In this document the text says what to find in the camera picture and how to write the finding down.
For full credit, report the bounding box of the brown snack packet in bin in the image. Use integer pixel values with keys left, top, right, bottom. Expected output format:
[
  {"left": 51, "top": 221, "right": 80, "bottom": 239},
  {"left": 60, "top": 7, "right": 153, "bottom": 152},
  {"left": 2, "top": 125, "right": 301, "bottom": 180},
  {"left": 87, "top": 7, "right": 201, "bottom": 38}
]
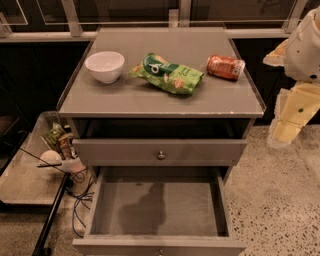
[{"left": 58, "top": 133, "right": 76, "bottom": 159}]

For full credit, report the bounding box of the grey drawer cabinet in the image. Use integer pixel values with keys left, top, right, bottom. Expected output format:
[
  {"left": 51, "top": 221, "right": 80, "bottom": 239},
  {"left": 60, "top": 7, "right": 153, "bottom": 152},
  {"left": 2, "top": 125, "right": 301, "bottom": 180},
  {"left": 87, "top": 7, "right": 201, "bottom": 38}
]
[{"left": 56, "top": 26, "right": 267, "bottom": 256}]

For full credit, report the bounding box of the clear plastic bin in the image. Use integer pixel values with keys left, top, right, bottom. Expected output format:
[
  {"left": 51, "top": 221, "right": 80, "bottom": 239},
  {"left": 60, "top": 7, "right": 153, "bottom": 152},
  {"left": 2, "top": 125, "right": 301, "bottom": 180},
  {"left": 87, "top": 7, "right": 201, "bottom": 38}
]
[{"left": 0, "top": 111, "right": 64, "bottom": 205}]

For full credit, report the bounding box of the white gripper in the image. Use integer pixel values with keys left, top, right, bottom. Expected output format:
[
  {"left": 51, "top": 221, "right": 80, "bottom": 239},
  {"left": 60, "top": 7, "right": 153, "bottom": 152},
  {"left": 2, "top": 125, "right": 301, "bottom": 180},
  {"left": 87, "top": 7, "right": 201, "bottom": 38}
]
[{"left": 263, "top": 6, "right": 320, "bottom": 149}]

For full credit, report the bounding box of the orange soda can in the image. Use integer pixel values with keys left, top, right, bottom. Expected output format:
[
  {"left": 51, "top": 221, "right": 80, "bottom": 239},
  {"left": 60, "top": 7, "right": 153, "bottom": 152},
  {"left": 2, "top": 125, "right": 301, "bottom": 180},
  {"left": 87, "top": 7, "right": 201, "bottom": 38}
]
[{"left": 206, "top": 55, "right": 245, "bottom": 81}]

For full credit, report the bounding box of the blue cable on floor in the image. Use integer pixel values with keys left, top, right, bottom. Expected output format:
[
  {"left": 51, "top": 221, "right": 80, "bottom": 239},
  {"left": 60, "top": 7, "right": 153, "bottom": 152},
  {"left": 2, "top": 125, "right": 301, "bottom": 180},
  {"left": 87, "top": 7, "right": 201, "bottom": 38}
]
[{"left": 64, "top": 168, "right": 96, "bottom": 238}]

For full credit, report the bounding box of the white railing frame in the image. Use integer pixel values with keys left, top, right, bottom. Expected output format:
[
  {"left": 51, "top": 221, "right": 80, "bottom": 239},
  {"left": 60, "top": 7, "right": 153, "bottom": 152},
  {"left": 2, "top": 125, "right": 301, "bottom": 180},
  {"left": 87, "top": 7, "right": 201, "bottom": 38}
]
[{"left": 0, "top": 0, "right": 320, "bottom": 42}]

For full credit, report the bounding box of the white round object in bin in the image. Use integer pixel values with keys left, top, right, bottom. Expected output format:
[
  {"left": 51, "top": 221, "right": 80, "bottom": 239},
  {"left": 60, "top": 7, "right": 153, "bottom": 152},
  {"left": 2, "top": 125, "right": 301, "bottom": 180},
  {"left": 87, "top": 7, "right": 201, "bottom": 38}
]
[{"left": 38, "top": 150, "right": 62, "bottom": 176}]

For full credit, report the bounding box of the closed grey top drawer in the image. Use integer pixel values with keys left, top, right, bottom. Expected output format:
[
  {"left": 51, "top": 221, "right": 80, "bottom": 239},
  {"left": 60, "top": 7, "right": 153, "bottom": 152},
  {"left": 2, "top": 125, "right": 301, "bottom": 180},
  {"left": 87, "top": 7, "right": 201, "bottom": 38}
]
[{"left": 73, "top": 139, "right": 246, "bottom": 166}]

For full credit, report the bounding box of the open grey middle drawer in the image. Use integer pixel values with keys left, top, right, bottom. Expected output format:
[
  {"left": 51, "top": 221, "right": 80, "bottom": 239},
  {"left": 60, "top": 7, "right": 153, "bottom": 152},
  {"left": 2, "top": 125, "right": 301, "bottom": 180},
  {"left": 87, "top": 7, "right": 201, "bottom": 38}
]
[{"left": 72, "top": 165, "right": 248, "bottom": 256}]

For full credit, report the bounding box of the white ceramic bowl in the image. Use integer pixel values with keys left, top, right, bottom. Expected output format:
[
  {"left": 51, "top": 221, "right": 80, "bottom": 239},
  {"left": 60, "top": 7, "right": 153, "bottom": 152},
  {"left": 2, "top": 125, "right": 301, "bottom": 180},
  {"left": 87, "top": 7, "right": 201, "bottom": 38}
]
[{"left": 85, "top": 51, "right": 125, "bottom": 84}]

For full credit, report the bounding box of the green rice chip bag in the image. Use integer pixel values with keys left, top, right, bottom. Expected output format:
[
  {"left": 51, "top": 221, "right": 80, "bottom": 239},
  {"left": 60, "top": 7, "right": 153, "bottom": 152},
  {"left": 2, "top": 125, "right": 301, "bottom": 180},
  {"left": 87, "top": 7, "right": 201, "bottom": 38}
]
[{"left": 130, "top": 53, "right": 204, "bottom": 95}]

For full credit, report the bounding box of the green snack bag in bin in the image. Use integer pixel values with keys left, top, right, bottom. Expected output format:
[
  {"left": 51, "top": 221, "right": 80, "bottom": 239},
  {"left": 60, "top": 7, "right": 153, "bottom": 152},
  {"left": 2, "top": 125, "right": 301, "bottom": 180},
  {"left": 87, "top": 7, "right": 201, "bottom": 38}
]
[{"left": 41, "top": 122, "right": 65, "bottom": 150}]

